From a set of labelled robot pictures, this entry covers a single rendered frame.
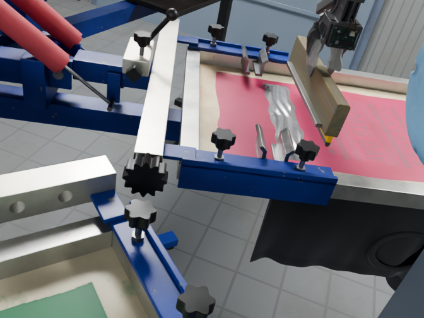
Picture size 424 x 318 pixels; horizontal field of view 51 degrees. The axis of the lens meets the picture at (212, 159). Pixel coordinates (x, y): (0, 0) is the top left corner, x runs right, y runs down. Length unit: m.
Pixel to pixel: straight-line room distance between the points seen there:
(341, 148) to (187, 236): 1.14
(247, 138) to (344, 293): 1.22
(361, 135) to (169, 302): 0.73
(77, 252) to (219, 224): 1.51
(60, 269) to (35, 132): 2.00
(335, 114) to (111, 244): 0.50
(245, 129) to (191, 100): 0.14
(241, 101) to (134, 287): 0.64
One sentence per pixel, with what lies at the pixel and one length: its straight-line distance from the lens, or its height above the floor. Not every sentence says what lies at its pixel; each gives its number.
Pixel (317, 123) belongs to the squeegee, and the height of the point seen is 1.05.
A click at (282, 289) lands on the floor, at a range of 1.98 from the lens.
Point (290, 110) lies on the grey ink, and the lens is 1.16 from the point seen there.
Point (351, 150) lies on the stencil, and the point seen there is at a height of 0.96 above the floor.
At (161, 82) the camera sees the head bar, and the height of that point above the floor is 1.04.
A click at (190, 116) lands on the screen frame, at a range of 0.97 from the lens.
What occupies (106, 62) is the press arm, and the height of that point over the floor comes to 1.04.
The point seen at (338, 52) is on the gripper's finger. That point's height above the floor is 1.15.
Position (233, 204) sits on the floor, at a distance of 2.28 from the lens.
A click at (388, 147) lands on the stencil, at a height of 0.96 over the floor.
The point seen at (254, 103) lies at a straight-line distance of 1.16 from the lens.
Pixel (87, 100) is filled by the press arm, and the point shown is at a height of 0.92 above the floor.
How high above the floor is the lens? 1.49
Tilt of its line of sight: 36 degrees down
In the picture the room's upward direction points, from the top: 12 degrees clockwise
